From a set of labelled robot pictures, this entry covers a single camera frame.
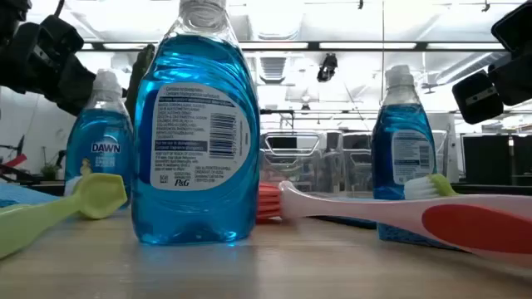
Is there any clear plastic bin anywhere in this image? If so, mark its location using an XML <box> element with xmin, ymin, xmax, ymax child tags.
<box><xmin>259</xmin><ymin>129</ymin><xmax>345</xmax><ymax>199</ymax></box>
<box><xmin>342</xmin><ymin>129</ymin><xmax>452</xmax><ymax>199</ymax></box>

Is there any pink brush with red bristles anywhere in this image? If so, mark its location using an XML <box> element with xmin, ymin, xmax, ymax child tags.
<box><xmin>256</xmin><ymin>180</ymin><xmax>532</xmax><ymax>269</ymax></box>

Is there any black room divider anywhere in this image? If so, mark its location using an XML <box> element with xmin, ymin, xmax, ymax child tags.
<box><xmin>461</xmin><ymin>133</ymin><xmax>532</xmax><ymax>186</ymax></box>

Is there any green cactus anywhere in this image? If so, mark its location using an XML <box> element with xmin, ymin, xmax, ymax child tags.
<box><xmin>123</xmin><ymin>43</ymin><xmax>156</xmax><ymax>125</ymax></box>

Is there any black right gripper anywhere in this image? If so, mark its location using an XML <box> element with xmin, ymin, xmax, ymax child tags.
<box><xmin>451</xmin><ymin>53</ymin><xmax>532</xmax><ymax>125</ymax></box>

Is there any blue Dawn dish soap bottle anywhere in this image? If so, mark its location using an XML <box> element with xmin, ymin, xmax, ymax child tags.
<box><xmin>63</xmin><ymin>68</ymin><xmax>135</xmax><ymax>208</ymax></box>
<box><xmin>371</xmin><ymin>64</ymin><xmax>438</xmax><ymax>201</ymax></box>
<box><xmin>131</xmin><ymin>0</ymin><xmax>262</xmax><ymax>246</ymax></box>

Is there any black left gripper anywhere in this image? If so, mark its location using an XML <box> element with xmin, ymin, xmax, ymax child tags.
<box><xmin>0</xmin><ymin>15</ymin><xmax>98</xmax><ymax>117</ymax></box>

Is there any white cabinet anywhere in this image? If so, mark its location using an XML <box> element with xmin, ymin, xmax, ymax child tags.
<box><xmin>427</xmin><ymin>112</ymin><xmax>461</xmax><ymax>184</ymax></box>

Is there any black ceiling spotlight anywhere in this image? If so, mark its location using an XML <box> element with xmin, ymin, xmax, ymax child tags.
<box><xmin>316</xmin><ymin>52</ymin><xmax>338</xmax><ymax>83</ymax></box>

